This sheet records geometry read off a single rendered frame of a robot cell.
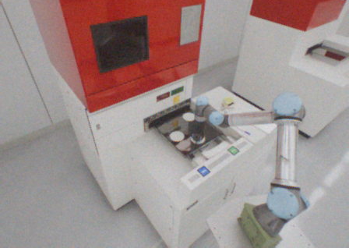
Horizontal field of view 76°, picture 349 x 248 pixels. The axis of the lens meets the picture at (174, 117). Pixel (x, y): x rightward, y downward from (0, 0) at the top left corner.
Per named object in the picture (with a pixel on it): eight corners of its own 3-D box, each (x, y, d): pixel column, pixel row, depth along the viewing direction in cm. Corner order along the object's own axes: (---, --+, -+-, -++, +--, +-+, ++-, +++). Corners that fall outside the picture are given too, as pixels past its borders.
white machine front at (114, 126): (97, 154, 152) (84, 108, 126) (187, 111, 192) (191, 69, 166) (100, 157, 150) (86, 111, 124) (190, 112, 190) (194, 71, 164)
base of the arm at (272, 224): (280, 238, 108) (296, 227, 105) (266, 235, 98) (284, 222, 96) (261, 210, 119) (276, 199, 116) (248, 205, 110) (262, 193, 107)
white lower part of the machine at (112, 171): (86, 165, 244) (65, 106, 192) (148, 134, 285) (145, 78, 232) (115, 216, 203) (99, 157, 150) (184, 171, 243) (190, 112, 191)
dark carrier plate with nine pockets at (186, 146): (155, 126, 164) (154, 126, 164) (189, 110, 181) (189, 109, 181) (185, 156, 144) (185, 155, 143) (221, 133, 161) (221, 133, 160)
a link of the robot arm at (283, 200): (302, 220, 95) (305, 99, 107) (297, 223, 83) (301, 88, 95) (273, 213, 102) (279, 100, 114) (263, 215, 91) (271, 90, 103)
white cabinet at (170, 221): (134, 203, 213) (125, 144, 160) (206, 156, 260) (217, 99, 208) (176, 263, 175) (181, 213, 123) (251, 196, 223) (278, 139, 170)
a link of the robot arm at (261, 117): (307, 106, 116) (220, 115, 145) (304, 99, 107) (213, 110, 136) (308, 127, 112) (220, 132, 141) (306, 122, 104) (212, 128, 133)
